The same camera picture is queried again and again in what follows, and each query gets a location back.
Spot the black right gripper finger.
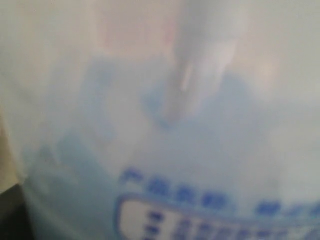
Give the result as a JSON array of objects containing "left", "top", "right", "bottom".
[{"left": 0, "top": 184, "right": 34, "bottom": 240}]

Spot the blue soap pump bottle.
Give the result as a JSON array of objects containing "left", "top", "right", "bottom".
[{"left": 0, "top": 0, "right": 320, "bottom": 240}]

